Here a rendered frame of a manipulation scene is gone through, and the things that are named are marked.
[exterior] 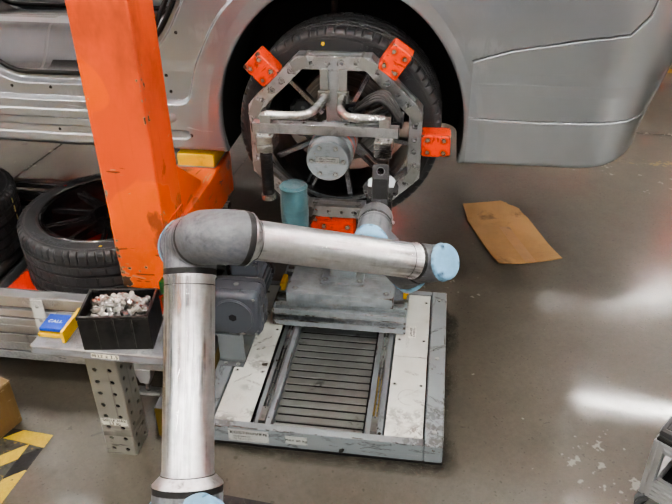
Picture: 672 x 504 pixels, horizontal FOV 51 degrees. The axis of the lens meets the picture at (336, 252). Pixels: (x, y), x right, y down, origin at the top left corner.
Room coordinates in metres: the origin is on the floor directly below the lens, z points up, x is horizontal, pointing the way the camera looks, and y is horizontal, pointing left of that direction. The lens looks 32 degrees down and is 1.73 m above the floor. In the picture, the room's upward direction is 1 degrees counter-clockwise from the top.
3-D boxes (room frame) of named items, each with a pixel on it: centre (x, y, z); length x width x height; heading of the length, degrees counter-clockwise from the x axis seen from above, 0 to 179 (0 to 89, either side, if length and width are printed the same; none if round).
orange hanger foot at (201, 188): (2.17, 0.50, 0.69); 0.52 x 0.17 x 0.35; 171
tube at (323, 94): (2.00, 0.11, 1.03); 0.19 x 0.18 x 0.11; 171
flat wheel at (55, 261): (2.32, 0.83, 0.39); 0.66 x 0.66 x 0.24
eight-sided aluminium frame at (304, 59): (2.10, -0.01, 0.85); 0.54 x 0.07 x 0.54; 81
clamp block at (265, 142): (1.93, 0.19, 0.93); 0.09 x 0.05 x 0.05; 171
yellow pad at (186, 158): (2.34, 0.47, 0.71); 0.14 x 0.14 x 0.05; 81
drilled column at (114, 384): (1.64, 0.68, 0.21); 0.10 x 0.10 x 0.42; 81
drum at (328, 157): (2.03, 0.01, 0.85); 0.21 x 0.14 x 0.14; 171
